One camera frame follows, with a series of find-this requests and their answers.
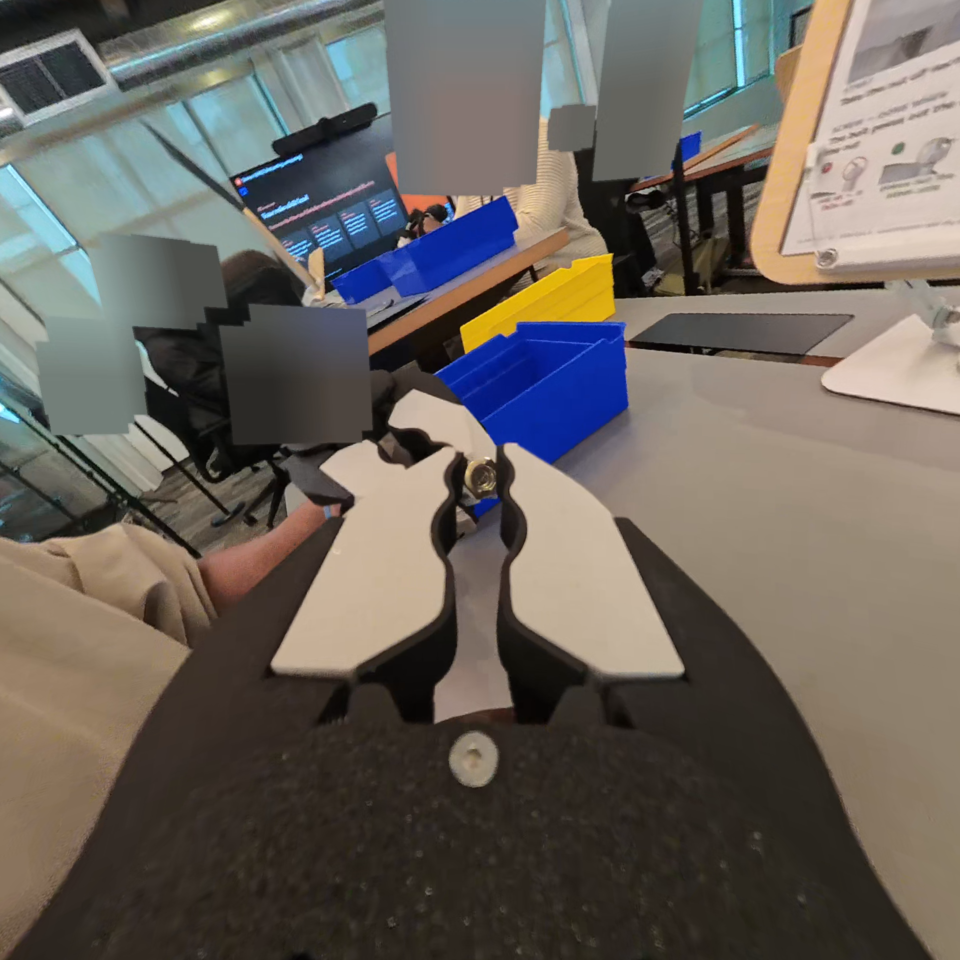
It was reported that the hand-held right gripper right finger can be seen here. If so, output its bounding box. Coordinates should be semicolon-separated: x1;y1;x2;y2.
495;443;687;714

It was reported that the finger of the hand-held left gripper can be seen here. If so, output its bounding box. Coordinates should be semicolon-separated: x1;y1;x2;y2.
318;438;436;513
387;390;499;466

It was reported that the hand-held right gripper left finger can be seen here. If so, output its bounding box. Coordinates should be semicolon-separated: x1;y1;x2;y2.
270;446;466;718

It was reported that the silver bolt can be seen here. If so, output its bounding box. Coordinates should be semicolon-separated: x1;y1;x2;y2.
464;458;505;505

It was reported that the blue divided storage bin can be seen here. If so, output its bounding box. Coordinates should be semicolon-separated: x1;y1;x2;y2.
435;320;631;519

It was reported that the person's left forearm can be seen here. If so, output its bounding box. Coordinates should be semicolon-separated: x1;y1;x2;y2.
195;503;334;616

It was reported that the small blue storage bin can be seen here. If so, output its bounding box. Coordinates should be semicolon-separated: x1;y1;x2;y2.
333;258;394;306

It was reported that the yellow storage bin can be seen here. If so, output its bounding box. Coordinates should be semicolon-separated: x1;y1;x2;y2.
459;252;619;357

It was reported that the brown wooden desk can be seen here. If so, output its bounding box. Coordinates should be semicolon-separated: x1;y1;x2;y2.
360;225;571;361

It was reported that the computer monitor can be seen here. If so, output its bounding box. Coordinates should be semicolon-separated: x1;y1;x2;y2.
230;150;409;279

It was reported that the black light stand pole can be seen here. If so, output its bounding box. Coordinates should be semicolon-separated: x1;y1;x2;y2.
0;402;204;559

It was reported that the dark flat tablet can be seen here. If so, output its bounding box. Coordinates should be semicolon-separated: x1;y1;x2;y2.
630;312;853;358

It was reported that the brown wooden table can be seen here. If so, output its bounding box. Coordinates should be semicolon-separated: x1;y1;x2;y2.
627;123;784;297

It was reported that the white document stand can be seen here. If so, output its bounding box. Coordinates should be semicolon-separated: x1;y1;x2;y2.
822;278;960;417

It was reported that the instruction sheet on stand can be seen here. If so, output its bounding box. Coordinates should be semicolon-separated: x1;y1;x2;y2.
750;0;960;286

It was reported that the white ceiling vent grille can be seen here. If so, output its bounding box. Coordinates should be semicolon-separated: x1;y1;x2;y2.
0;30;121;132

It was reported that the white instruction board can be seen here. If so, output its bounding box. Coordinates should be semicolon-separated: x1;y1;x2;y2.
780;0;960;274

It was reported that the silver ventilation duct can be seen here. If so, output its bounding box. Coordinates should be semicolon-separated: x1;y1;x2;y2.
105;0;376;91

